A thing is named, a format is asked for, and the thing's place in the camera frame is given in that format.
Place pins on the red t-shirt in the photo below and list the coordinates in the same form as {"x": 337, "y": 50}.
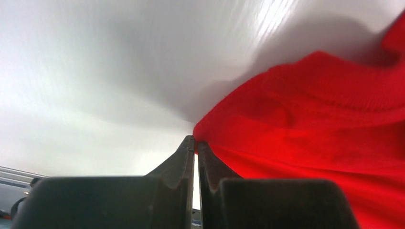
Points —
{"x": 323, "y": 117}

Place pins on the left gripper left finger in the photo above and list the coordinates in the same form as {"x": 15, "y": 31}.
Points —
{"x": 161, "y": 199}

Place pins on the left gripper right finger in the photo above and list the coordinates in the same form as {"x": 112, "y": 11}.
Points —
{"x": 229, "y": 201}

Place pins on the aluminium frame rail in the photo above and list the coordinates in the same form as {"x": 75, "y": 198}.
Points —
{"x": 16, "y": 208}

